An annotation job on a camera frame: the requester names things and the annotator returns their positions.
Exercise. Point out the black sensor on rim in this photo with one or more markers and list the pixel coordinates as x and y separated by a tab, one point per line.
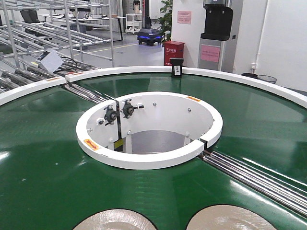
176	67

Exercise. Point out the steel conveyor rollers right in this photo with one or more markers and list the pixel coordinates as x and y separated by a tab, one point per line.
280	191

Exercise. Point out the white control box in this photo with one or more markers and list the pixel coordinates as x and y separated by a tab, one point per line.
49	60

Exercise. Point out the blue lit mobile robot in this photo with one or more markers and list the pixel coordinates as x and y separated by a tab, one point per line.
146	34

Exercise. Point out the beige plate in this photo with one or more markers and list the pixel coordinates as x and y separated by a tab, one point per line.
227	217
116	219

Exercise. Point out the water dispenser machine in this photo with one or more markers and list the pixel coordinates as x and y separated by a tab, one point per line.
218	23

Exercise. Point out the green circular conveyor belt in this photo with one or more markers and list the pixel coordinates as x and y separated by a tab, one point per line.
48	183

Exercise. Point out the metal roller rack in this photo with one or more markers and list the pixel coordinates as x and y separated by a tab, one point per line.
30	27

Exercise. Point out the mesh waste bin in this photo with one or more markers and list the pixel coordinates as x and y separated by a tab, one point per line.
267	78

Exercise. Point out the red fire extinguisher box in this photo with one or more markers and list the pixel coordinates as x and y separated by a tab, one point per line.
172	49

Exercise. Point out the green potted plant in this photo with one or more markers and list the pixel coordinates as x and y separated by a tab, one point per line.
165	20

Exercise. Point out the white trolley cart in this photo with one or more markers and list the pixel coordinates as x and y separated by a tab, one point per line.
133	23

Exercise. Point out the white outer rim guard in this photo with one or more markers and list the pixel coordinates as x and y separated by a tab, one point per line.
21	91

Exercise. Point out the white inner ring guard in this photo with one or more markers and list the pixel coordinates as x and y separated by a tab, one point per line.
148	130

